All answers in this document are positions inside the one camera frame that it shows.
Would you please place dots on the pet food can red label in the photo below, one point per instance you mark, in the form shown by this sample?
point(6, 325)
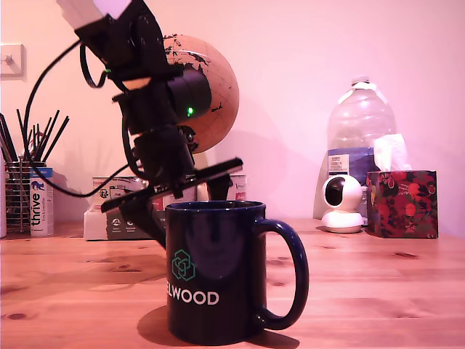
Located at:
point(160, 205)

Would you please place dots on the pet food can black label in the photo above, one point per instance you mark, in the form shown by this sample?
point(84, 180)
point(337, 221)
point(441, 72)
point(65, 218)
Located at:
point(116, 182)

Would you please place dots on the dark blue printed mug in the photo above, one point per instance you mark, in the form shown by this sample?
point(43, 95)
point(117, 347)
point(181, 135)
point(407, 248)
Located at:
point(218, 254)

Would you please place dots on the cork globe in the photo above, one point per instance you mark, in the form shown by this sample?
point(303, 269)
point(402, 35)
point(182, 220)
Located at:
point(218, 72)

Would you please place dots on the thin black stick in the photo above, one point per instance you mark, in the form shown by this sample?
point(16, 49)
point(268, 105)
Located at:
point(8, 137)
point(24, 135)
point(48, 125)
point(62, 129)
point(54, 123)

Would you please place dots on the white thrive tube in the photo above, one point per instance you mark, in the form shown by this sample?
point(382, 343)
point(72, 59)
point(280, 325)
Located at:
point(41, 214)

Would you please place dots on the large clear water bottle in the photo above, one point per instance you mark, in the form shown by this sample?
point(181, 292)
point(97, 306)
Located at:
point(359, 120)

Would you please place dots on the white tissue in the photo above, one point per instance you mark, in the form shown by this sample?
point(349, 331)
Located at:
point(390, 152)

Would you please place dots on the floral tissue box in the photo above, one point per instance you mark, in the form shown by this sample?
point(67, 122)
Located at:
point(399, 207)

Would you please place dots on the small white round camera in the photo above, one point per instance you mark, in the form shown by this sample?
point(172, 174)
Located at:
point(345, 218)

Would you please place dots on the white wall switch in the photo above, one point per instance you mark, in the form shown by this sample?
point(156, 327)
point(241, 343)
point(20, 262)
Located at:
point(16, 69)

